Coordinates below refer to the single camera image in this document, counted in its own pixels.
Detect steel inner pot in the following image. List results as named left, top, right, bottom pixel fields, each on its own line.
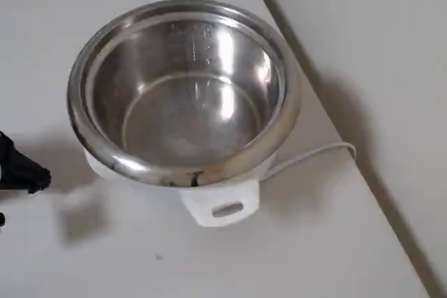
left=66, top=0, right=303, bottom=189

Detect white power cord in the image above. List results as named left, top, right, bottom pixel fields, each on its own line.
left=260, top=141, right=358, bottom=182

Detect translucent plastic cup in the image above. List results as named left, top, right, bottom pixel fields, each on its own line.
left=58, top=183, right=103, bottom=241

